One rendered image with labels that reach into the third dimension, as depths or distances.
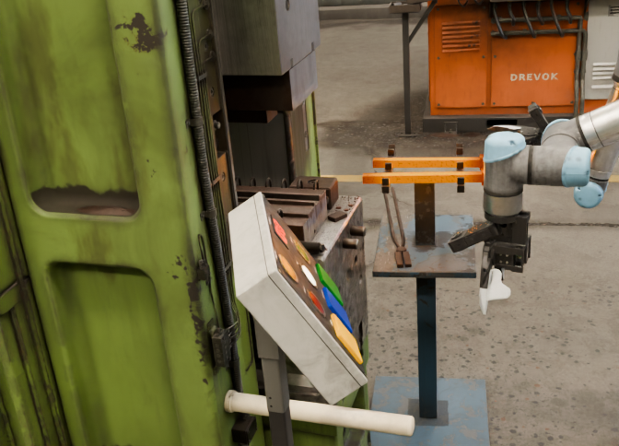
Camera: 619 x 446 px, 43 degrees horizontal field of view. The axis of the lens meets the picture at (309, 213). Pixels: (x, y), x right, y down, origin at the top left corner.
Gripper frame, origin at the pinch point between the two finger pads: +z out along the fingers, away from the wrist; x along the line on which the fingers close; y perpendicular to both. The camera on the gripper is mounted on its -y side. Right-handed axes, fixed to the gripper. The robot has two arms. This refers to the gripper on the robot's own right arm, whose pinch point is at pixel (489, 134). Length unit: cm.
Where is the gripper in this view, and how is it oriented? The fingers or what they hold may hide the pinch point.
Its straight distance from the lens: 235.1
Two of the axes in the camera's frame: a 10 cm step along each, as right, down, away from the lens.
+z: -9.8, -0.1, 2.0
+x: 1.8, -4.2, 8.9
